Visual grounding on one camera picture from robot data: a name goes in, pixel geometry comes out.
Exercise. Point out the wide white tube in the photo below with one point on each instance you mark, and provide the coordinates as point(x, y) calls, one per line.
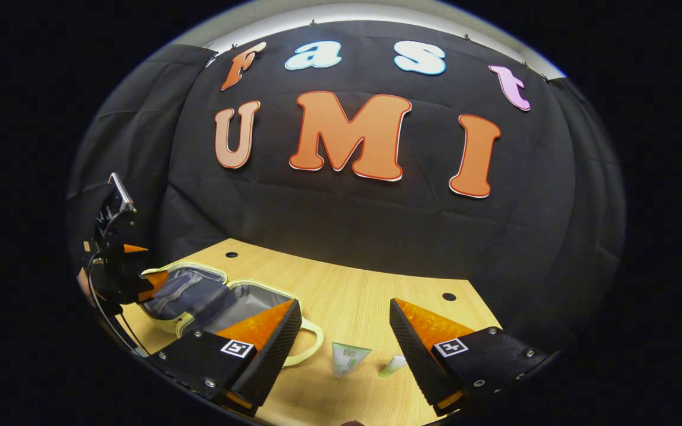
point(347, 357)

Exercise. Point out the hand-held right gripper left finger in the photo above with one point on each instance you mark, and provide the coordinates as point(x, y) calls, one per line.
point(270, 355)

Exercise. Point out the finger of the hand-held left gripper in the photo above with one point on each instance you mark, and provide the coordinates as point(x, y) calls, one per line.
point(154, 285)
point(134, 248)

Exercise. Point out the small green tube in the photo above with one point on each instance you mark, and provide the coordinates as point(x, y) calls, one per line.
point(393, 365)

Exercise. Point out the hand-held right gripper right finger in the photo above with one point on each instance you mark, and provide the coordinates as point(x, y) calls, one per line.
point(418, 361)

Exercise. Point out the cream suitcase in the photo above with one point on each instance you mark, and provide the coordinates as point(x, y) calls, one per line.
point(246, 302)

